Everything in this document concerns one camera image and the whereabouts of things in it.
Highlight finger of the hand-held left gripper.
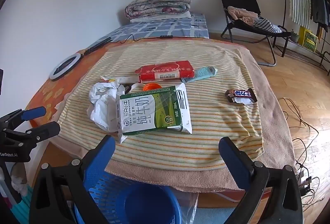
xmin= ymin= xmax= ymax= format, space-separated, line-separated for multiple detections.
xmin=0 ymin=107 xmax=47 ymax=132
xmin=2 ymin=121 xmax=61 ymax=148

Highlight white plastic bag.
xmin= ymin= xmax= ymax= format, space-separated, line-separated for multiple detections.
xmin=87 ymin=81 xmax=127 ymax=134

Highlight black cables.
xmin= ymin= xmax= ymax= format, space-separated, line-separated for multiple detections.
xmin=291 ymin=136 xmax=325 ymax=211

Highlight yellow red wrapper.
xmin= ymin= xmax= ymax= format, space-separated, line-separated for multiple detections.
xmin=100 ymin=75 xmax=121 ymax=83

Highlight black ring light stand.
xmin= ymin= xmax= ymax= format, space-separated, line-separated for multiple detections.
xmin=81 ymin=37 xmax=112 ymax=57

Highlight blue plastic basket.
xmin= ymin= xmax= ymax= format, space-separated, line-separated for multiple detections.
xmin=74 ymin=171 xmax=178 ymax=224

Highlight orange plastic lid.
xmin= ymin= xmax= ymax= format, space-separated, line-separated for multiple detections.
xmin=143 ymin=82 xmax=163 ymax=91

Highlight pink garment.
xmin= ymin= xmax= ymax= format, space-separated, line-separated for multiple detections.
xmin=227 ymin=6 xmax=258 ymax=26

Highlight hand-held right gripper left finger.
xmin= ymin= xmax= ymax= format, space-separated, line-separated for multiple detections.
xmin=29 ymin=135 xmax=116 ymax=224

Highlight yellow crate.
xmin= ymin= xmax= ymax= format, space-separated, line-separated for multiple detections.
xmin=298 ymin=26 xmax=319 ymax=52

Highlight blue checked bed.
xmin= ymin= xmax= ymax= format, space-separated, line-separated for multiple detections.
xmin=97 ymin=13 xmax=210 ymax=43

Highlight striped yellow towel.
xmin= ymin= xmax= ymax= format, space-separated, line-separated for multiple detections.
xmin=57 ymin=40 xmax=265 ymax=165

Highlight white ring light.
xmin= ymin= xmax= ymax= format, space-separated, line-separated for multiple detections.
xmin=49 ymin=56 xmax=83 ymax=82

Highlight light blue wrapper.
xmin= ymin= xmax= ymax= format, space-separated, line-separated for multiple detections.
xmin=181 ymin=66 xmax=217 ymax=83

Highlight green white milk carton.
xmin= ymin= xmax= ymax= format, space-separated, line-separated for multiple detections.
xmin=116 ymin=86 xmax=193 ymax=144

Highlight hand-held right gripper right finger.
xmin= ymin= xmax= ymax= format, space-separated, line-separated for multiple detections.
xmin=218 ymin=136 xmax=303 ymax=224

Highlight hanging dark garment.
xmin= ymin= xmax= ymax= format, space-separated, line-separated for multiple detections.
xmin=310 ymin=0 xmax=329 ymax=26

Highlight folded floral quilt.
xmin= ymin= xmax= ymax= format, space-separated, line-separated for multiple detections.
xmin=125 ymin=0 xmax=192 ymax=20

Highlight red plastic wrapper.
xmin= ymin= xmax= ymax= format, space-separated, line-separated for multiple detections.
xmin=134 ymin=60 xmax=195 ymax=82

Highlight power strip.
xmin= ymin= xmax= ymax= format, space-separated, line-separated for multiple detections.
xmin=299 ymin=167 xmax=314 ymax=196

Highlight teal garment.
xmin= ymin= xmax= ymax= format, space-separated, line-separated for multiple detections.
xmin=10 ymin=193 xmax=33 ymax=224

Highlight striped garment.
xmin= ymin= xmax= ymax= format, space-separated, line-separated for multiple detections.
xmin=253 ymin=18 xmax=283 ymax=34

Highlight beige towel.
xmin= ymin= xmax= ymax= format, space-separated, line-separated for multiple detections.
xmin=104 ymin=39 xmax=297 ymax=192

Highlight orange tablecloth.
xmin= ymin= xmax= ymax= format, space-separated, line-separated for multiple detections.
xmin=26 ymin=39 xmax=121 ymax=127

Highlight brown chocolate bar wrapper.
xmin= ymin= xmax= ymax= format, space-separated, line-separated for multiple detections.
xmin=225 ymin=88 xmax=258 ymax=105

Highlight yellow cable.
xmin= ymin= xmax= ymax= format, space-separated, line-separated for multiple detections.
xmin=282 ymin=97 xmax=320 ymax=137

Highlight clear plastic bag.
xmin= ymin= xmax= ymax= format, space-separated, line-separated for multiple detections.
xmin=175 ymin=188 xmax=199 ymax=224

